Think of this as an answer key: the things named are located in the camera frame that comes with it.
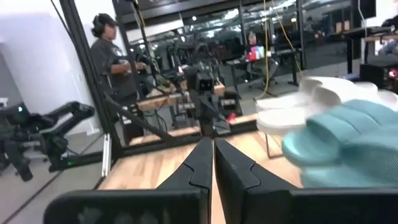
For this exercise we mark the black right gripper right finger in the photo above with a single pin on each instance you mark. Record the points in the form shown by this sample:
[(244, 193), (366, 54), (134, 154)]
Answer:
[(236, 174)]

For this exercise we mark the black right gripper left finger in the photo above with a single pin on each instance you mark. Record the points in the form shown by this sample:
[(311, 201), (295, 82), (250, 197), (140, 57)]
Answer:
[(196, 174)]

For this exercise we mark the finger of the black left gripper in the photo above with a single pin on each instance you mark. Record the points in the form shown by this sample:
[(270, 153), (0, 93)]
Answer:
[(206, 123), (221, 123)]

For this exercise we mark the green rubber slide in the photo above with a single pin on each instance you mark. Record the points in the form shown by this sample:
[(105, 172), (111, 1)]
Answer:
[(329, 133), (357, 165)]

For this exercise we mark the black background robot arm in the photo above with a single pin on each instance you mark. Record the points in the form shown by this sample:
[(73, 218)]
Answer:
[(46, 130)]

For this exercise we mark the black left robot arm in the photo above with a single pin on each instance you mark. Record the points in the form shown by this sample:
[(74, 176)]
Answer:
[(194, 93)]

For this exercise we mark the wooden background table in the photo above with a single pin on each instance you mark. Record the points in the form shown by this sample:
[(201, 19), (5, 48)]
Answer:
[(161, 99)]

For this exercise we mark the small colourful screen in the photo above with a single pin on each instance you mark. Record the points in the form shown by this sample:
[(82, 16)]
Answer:
[(255, 53)]

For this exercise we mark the seated person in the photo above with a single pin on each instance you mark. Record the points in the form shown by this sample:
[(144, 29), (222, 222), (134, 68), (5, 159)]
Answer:
[(267, 65)]

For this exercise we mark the standing person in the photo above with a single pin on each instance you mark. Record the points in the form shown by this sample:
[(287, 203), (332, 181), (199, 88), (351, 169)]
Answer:
[(113, 62)]

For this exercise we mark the black background desk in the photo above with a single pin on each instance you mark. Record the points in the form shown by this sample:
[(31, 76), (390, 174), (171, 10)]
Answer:
[(357, 34)]

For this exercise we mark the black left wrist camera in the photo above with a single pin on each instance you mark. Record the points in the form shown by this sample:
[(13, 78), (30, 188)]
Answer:
[(204, 81)]

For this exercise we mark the silver frame bracket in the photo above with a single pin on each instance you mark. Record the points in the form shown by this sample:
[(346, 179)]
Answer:
[(106, 155)]

